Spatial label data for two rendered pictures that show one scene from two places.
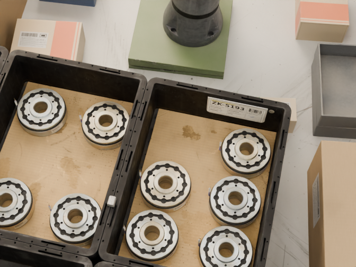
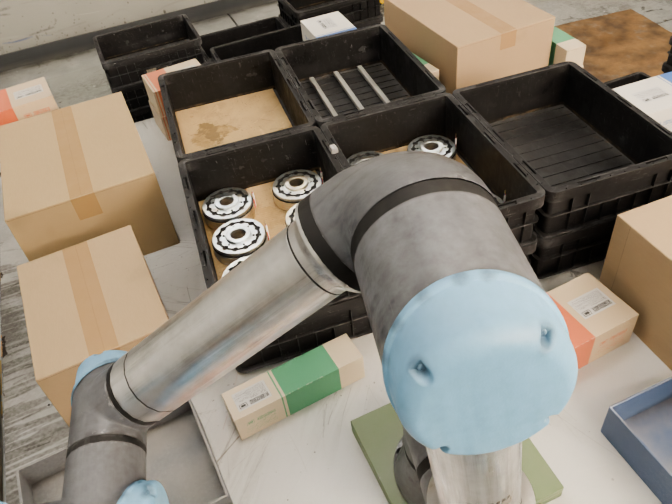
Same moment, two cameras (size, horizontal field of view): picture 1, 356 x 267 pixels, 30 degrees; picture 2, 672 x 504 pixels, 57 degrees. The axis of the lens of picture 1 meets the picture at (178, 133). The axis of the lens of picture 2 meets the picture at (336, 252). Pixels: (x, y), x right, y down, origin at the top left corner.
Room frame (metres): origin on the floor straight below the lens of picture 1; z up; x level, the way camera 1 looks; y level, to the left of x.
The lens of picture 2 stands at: (1.39, -0.32, 1.63)
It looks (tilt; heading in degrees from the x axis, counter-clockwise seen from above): 43 degrees down; 156
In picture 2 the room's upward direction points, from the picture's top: 7 degrees counter-clockwise
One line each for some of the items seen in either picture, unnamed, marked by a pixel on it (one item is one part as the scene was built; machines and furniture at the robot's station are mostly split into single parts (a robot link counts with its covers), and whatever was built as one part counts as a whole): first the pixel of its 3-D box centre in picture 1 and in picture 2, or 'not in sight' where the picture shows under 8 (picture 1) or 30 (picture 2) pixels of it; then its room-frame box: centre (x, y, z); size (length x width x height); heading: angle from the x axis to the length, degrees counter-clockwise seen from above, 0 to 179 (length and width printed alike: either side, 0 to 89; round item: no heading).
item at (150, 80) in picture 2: not in sight; (178, 87); (-0.24, 0.00, 0.81); 0.16 x 0.12 x 0.07; 89
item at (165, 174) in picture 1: (165, 182); not in sight; (0.53, 0.02, 0.86); 0.05 x 0.05 x 0.01
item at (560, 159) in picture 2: not in sight; (557, 144); (0.64, 0.54, 0.87); 0.40 x 0.30 x 0.11; 169
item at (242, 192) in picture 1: (235, 198); (238, 234); (0.50, -0.12, 0.86); 0.05 x 0.05 x 0.01
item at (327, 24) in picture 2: not in sight; (333, 43); (-0.15, 0.45, 0.83); 0.20 x 0.12 x 0.09; 172
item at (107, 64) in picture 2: not in sight; (161, 87); (-1.17, 0.11, 0.37); 0.40 x 0.30 x 0.45; 84
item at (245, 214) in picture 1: (235, 199); (238, 236); (0.50, -0.12, 0.86); 0.10 x 0.10 x 0.01
